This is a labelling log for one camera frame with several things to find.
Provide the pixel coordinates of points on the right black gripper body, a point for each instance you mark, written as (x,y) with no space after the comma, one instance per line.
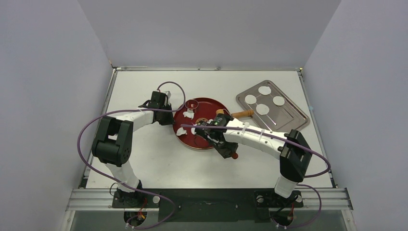
(206,132)

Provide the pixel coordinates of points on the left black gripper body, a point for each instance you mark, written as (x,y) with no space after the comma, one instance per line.
(167,118)

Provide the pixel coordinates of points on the round red lacquer tray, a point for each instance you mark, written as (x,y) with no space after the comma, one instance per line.
(204,110)

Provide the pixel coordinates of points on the wooden dough roller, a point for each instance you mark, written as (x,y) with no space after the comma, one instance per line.
(237,115)

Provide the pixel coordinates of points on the white dough piece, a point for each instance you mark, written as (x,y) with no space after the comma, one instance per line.
(181,131)

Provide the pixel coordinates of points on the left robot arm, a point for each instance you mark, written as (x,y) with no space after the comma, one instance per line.
(113,143)

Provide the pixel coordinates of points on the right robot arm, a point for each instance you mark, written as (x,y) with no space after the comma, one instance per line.
(225,134)

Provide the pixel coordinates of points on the torn white dough scrap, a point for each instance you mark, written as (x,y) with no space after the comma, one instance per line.
(188,114)

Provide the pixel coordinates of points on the white dumpling wrapper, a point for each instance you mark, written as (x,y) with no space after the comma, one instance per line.
(278,101)
(264,90)
(262,109)
(250,99)

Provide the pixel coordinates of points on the rectangular steel tray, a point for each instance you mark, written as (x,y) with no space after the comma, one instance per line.
(280,118)

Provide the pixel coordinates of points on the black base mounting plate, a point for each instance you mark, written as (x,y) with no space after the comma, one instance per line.
(212,205)

